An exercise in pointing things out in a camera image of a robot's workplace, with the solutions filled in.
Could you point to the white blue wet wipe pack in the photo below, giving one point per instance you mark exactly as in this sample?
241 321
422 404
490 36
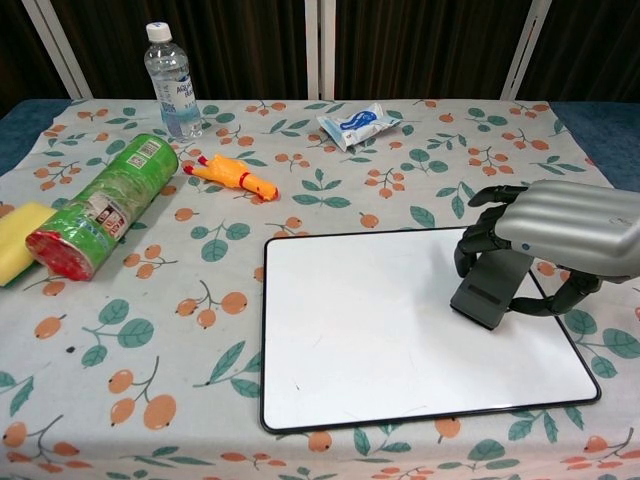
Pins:
356 125

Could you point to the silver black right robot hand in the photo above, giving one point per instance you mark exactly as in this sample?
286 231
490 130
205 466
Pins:
570 225

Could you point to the fruit and leaf print tablecloth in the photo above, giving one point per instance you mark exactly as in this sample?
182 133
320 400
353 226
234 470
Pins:
200 350

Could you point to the grey board eraser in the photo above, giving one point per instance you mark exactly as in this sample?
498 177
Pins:
492 290

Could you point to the white board with black frame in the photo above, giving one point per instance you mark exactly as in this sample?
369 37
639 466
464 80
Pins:
370 340

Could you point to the yellow sponge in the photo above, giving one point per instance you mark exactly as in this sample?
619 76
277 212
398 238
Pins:
20 240

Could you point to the white metal frame bar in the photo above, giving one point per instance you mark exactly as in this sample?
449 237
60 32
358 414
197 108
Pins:
320 47
520 50
55 45

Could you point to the clear plastic water bottle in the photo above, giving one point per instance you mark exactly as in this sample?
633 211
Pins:
175 95

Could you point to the yellow rubber chicken toy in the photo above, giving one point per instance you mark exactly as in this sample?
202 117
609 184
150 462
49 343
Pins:
230 174

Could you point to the green chip can red lid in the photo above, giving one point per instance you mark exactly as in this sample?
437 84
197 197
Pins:
110 202

